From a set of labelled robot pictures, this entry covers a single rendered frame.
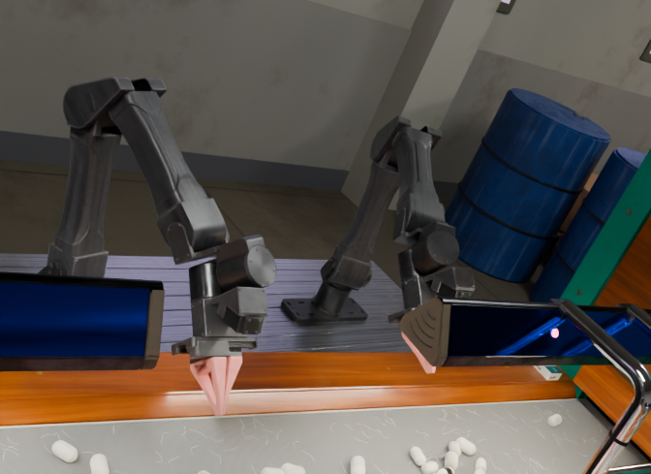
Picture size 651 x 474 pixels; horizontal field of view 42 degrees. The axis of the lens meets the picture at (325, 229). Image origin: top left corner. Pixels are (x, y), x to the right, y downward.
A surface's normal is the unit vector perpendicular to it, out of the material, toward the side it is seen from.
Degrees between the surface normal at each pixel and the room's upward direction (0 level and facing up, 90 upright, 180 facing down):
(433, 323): 90
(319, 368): 0
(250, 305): 40
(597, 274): 90
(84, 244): 79
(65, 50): 90
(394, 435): 0
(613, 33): 90
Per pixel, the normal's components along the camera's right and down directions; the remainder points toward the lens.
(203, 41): 0.54, 0.54
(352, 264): 0.18, 0.35
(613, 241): -0.80, -0.09
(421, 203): 0.40, -0.61
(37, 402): 0.59, -0.22
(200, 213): 0.70, -0.47
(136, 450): 0.38, -0.84
